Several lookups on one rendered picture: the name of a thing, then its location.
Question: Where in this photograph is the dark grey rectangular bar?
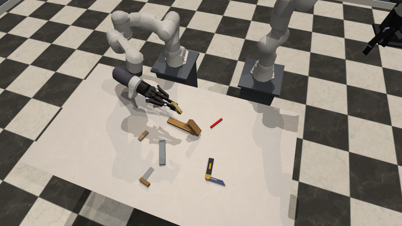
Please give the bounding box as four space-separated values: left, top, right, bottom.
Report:
159 140 166 165

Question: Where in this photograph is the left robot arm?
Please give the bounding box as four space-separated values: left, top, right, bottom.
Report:
250 0 402 82

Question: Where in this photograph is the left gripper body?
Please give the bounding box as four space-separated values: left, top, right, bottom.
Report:
387 12 402 33

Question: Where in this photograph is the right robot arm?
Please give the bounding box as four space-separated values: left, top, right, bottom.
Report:
106 11 189 99

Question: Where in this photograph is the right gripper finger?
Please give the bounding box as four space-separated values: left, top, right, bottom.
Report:
151 85 174 103
146 92 176 110

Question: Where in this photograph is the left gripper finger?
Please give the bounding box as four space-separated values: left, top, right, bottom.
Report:
362 26 395 55
380 30 396 47

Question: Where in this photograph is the brown wooden v-shaped frame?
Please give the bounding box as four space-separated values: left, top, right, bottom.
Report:
167 117 202 136

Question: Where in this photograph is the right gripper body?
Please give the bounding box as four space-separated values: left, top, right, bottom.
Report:
136 81 156 98

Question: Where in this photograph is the black sliding bevel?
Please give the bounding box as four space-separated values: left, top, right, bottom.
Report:
205 158 225 186

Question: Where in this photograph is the small brown wooden block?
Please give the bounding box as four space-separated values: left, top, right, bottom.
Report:
138 130 149 141

